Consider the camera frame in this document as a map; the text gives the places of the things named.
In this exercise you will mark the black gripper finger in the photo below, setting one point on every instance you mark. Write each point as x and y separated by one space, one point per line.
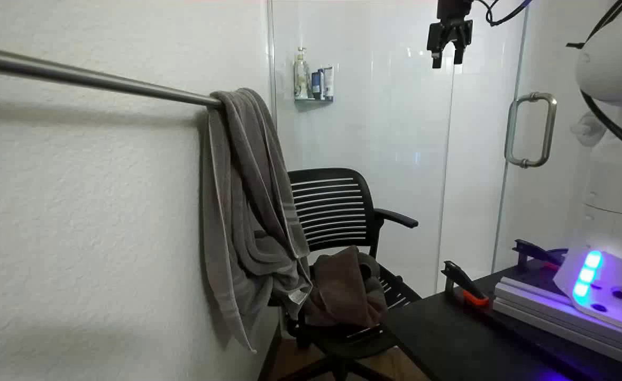
459 49
437 58

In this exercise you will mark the brown towel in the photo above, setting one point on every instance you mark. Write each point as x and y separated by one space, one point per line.
345 291

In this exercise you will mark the grey towel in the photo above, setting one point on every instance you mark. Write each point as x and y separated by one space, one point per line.
253 240

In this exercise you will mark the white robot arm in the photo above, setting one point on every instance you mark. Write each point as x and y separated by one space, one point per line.
592 257

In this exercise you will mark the black office chair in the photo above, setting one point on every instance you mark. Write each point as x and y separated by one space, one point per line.
337 210

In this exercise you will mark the metal towel bar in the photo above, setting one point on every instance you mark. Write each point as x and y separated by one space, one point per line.
15 63

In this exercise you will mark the glass shower door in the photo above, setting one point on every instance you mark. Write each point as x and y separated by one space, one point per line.
516 164

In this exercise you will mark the white toiletry tube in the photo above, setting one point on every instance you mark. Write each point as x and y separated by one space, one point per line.
328 83

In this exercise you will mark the blue toiletry bottle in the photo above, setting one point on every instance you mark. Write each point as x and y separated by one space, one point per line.
316 83

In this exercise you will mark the white soap bottle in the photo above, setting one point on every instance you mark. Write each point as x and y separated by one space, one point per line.
300 75

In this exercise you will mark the shower shelf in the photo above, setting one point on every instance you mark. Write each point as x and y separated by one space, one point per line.
311 105

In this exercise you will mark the purple black clamp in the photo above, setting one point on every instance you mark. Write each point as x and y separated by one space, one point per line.
533 253

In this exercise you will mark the orange black clamp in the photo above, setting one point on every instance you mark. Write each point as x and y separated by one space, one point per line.
457 280

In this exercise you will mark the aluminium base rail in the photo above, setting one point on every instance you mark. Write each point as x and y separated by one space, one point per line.
594 327

